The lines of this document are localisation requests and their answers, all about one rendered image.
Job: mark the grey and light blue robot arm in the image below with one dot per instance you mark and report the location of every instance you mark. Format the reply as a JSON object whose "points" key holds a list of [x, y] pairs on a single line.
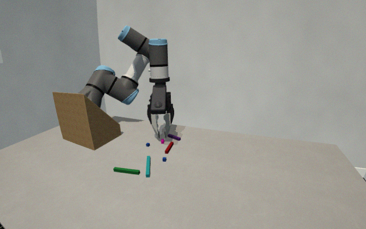
{"points": [[103, 79]]}

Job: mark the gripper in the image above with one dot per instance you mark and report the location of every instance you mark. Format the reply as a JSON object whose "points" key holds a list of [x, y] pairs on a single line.
{"points": [[168, 117]]}

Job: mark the red rod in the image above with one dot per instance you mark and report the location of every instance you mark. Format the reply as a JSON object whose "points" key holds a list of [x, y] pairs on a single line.
{"points": [[169, 147]]}

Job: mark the green rod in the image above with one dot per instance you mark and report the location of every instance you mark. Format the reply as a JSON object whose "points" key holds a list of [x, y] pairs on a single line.
{"points": [[124, 170]]}

